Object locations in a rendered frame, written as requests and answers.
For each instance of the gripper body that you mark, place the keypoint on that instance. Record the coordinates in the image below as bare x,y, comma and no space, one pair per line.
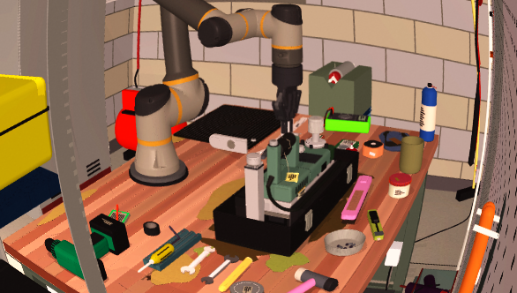
287,77

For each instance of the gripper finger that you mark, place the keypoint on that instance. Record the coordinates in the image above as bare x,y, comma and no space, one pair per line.
280,107
294,105

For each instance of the black round planer knob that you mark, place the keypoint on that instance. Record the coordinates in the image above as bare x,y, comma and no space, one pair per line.
289,143

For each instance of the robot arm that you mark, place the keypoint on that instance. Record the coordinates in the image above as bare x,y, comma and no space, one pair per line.
177,51

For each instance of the white depth knob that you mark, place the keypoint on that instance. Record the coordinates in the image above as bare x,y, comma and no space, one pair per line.
316,129

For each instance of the white block with round button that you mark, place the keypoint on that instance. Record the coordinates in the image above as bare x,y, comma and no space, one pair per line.
226,143

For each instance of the white rectangular chute with cap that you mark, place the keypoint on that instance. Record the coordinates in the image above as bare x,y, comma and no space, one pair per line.
254,188

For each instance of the green planer body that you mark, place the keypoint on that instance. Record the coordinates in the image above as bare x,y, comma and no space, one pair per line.
291,192

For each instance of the grey case latch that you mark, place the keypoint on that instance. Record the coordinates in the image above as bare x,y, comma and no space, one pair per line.
349,174
308,219

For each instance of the pink level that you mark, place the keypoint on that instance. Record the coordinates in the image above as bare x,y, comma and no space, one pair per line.
357,198

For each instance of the black planer case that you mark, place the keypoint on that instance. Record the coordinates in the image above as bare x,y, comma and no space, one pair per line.
258,232

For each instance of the yellow case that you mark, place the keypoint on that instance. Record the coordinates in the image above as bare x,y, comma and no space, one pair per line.
20,131

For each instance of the white and red roll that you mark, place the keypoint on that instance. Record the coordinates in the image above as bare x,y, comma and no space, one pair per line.
339,73

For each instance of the olive green block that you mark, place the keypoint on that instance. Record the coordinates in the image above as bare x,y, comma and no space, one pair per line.
347,95

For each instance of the black ribbed rubber mat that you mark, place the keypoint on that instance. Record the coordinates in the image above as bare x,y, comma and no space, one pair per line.
226,121

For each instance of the bright green meter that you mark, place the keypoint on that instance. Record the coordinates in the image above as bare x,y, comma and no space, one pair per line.
347,125

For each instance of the small green circuit board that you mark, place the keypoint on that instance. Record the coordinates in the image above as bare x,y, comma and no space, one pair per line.
347,144

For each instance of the yellow tag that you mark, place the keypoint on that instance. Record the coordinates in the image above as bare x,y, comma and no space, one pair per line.
291,177

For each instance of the orange tape roll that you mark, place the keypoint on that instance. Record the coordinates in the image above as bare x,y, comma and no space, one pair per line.
372,150

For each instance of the olive cup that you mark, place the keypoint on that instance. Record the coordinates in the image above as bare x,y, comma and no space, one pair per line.
411,156

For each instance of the white jar with red lid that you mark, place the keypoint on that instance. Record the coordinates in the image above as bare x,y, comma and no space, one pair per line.
400,188

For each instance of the blue and white spray can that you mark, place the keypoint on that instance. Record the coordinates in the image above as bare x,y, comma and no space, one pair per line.
428,115

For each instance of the lime green utility knife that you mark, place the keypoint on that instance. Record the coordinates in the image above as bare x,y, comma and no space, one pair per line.
375,224

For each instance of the grey bowl with screws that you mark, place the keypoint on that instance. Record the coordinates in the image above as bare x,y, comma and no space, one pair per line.
345,242

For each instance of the red compressor tank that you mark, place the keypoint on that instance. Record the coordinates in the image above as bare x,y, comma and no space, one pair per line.
124,127

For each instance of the teal tool holder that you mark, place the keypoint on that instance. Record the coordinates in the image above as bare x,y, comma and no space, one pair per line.
188,238

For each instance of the green bench cabinet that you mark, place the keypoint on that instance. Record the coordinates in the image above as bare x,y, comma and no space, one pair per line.
408,220

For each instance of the black hex key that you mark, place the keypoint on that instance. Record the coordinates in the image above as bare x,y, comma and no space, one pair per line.
175,234

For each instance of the yellow marker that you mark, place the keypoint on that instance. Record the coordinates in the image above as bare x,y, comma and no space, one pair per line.
236,273

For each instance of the dark grey wrench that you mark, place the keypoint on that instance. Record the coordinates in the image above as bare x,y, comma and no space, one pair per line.
220,269

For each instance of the white wrench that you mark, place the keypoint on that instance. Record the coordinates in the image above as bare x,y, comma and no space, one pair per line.
198,259

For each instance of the black tape roll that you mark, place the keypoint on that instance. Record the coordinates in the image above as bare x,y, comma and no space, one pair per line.
152,228

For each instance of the white power socket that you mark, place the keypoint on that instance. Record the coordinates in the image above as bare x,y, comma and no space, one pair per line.
394,253

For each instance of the grey round disc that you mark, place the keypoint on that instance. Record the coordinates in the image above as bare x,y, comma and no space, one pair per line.
246,288

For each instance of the grey metal locker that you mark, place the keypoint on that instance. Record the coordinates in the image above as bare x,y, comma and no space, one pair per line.
97,91

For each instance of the yellow screwdriver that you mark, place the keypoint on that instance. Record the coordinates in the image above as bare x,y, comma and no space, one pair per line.
161,253

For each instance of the black battery charger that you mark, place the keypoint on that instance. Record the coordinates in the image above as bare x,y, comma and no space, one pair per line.
111,230

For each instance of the grey pegboard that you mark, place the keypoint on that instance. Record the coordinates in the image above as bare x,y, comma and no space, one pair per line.
505,131

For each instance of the dark purple floor tool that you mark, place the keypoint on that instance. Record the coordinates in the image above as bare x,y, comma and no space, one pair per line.
426,285

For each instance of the orange tube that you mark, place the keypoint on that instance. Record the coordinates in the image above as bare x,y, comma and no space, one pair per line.
478,244

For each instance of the green drill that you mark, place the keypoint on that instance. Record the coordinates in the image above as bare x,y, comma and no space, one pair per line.
66,253

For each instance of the dark blue box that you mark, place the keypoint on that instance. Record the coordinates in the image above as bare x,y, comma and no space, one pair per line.
24,200

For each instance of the dark grey round base plate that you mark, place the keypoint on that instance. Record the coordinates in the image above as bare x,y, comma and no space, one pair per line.
137,177

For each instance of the grey curved post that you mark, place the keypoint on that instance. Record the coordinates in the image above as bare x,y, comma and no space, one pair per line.
76,131

